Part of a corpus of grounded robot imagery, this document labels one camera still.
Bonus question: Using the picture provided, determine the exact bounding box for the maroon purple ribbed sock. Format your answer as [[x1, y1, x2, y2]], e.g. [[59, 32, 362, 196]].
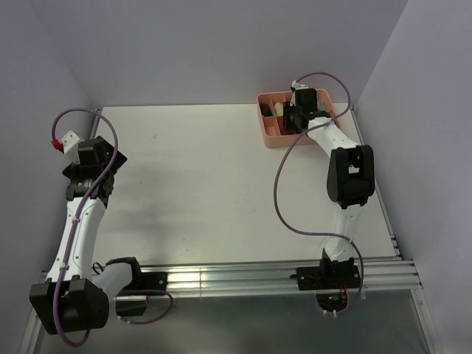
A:
[[279, 111, 295, 136]]

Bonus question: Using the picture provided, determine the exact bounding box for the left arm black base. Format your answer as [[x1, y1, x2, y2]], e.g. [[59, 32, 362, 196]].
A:
[[115, 272, 167, 317]]

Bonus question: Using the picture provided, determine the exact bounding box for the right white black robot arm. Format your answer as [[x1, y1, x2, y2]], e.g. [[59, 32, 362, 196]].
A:
[[283, 83, 375, 288]]

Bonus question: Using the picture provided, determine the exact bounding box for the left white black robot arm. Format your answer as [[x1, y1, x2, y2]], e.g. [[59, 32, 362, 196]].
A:
[[29, 131, 144, 335]]

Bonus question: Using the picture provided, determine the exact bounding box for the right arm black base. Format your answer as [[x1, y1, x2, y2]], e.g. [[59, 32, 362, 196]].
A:
[[290, 266, 361, 312]]

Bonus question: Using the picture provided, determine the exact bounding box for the pink compartment organizer box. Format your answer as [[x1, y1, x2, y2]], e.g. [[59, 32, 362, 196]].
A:
[[257, 88, 335, 148]]

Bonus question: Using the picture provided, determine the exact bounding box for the cream rolled sock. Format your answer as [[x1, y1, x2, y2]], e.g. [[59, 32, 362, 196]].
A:
[[274, 102, 284, 116]]

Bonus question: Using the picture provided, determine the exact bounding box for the grey pink rolled sock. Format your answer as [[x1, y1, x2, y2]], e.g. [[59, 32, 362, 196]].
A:
[[317, 100, 327, 111]]

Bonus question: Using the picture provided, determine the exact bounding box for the black rolled sock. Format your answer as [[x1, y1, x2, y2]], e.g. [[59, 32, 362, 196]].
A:
[[259, 103, 273, 117]]

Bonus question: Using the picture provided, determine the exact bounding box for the aluminium table edge rail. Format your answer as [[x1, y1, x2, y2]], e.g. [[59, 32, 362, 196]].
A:
[[89, 108, 103, 139]]

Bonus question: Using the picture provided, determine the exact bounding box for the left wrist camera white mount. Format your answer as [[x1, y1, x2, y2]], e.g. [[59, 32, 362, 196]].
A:
[[52, 131, 84, 164]]

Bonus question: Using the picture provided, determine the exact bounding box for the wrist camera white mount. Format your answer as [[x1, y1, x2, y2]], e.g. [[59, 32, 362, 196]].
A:
[[291, 80, 308, 91], [52, 131, 84, 164]]

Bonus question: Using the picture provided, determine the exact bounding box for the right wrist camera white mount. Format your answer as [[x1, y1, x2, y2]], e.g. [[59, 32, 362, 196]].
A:
[[291, 80, 308, 91]]

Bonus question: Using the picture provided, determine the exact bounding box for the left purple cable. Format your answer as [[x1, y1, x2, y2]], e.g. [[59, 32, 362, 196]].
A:
[[49, 107, 174, 347]]

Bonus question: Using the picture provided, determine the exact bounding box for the purple cable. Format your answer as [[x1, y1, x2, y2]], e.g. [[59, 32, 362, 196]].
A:
[[273, 72, 366, 318], [49, 107, 174, 347]]

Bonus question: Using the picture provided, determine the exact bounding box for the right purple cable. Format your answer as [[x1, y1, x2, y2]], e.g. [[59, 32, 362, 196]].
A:
[[273, 72, 366, 318]]

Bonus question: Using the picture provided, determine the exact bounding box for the right aluminium side rail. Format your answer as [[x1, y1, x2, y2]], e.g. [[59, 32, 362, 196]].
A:
[[349, 103, 401, 259]]

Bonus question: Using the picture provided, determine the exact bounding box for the front aluminium frame rail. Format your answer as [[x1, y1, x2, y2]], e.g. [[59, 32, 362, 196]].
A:
[[142, 257, 422, 300]]

